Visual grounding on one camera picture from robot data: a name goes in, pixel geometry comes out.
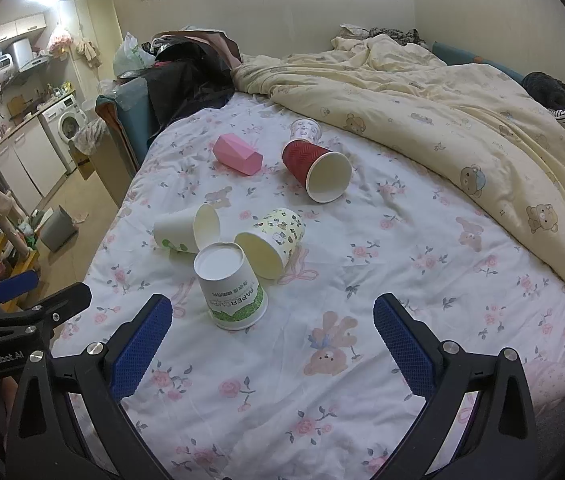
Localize pile of black clothes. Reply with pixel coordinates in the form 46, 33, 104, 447
146, 39, 237, 127

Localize white cup with green print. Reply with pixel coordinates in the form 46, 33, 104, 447
193, 242, 269, 331

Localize silver range hood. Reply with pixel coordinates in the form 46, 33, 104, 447
10, 37, 49, 74

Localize white plastic bag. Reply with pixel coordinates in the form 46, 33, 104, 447
112, 32, 156, 77

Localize white cup with green leaves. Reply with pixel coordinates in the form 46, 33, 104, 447
153, 203, 222, 260

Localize pink faceted cup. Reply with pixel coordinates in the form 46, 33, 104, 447
213, 133, 264, 177

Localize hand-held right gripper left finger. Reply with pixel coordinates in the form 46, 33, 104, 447
5, 294, 174, 480

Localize teal bed headboard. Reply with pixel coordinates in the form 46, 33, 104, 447
431, 42, 524, 84

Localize cardboard box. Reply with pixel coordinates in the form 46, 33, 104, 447
69, 122, 109, 182

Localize dark fuzzy garment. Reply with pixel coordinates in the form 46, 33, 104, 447
521, 72, 565, 142

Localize white wall cabinet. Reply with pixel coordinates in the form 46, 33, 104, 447
0, 12, 47, 50

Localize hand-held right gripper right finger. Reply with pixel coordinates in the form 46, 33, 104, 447
369, 292, 538, 480

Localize pink hanging bag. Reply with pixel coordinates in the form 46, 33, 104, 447
48, 26, 76, 57

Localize teal bed footboard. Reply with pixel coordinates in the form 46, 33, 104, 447
95, 77, 159, 173

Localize grey trash bin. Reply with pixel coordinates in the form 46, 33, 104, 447
39, 207, 79, 253

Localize yellow bear-print paper cup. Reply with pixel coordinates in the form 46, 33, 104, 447
234, 208, 307, 281

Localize white washing machine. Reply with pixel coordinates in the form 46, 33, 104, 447
39, 92, 89, 174

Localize white kitchen base cabinet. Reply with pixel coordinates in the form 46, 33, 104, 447
0, 119, 69, 212

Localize small white patterned cup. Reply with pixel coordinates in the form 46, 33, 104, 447
289, 118, 323, 145

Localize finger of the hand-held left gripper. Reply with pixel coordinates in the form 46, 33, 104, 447
0, 269, 41, 307
0, 281, 93, 342

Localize hanging beige towels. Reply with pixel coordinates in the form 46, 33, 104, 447
74, 36, 104, 70

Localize red paper cup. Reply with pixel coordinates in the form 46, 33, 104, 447
282, 139, 353, 204

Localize dark patterned cloth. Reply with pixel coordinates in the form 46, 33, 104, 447
366, 26, 432, 50

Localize cream bear-print duvet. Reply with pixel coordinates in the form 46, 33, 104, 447
232, 35, 565, 333

